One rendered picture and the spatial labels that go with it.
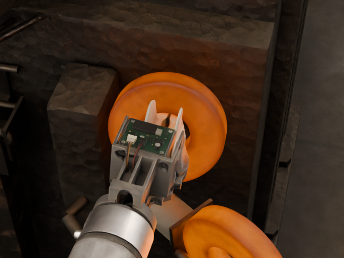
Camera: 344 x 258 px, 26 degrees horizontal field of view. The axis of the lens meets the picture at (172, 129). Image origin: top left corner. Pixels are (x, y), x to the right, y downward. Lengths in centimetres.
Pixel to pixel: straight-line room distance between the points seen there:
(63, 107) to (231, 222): 28
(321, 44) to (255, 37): 134
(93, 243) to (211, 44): 36
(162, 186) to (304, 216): 108
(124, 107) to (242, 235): 22
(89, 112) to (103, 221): 27
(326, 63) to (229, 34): 129
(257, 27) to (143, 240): 37
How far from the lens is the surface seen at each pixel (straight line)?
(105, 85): 104
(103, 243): 75
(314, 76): 223
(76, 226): 113
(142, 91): 94
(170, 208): 103
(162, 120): 95
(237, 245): 91
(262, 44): 99
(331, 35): 238
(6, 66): 114
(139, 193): 78
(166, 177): 84
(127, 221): 77
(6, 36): 101
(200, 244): 97
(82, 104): 102
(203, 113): 94
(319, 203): 193
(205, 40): 100
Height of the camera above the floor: 153
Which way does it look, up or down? 48 degrees down
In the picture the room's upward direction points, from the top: straight up
